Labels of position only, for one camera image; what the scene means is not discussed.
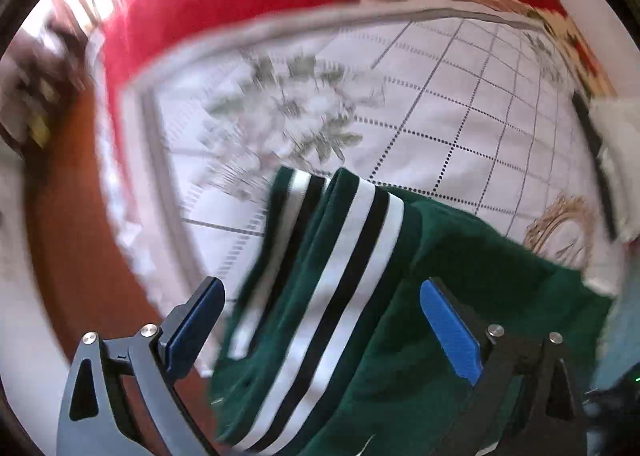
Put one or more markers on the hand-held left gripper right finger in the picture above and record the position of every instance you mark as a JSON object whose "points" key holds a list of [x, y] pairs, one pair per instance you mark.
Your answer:
{"points": [[450, 331]]}

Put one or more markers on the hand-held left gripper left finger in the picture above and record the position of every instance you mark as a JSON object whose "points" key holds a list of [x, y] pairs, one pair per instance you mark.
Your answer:
{"points": [[192, 331]]}

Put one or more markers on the green and cream varsity jacket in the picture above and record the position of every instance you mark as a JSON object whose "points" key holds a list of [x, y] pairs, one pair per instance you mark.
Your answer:
{"points": [[400, 386]]}

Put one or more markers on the black clothes rack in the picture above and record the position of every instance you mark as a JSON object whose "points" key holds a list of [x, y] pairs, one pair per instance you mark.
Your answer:
{"points": [[40, 86]]}

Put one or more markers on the grey folded sweater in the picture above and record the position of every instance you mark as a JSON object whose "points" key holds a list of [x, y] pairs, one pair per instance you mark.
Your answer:
{"points": [[620, 161]]}

